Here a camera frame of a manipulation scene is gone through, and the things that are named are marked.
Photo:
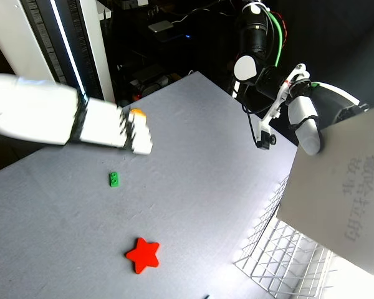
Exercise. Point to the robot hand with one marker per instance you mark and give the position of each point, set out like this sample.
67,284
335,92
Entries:
302,112
34,109

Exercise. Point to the cream paperback book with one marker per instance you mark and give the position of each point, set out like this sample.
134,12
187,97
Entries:
330,202

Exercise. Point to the yellow toy brick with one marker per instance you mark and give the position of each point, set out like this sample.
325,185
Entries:
138,112

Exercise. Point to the green toy brick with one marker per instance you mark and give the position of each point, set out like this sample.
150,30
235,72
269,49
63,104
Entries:
114,180

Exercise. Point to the grey table cloth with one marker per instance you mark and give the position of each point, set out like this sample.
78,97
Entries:
190,155

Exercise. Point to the silver flat device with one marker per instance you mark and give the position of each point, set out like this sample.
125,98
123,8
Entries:
160,26

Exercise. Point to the red star block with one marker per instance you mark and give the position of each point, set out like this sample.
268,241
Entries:
143,255

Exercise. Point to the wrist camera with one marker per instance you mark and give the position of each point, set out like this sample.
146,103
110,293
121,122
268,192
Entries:
265,140

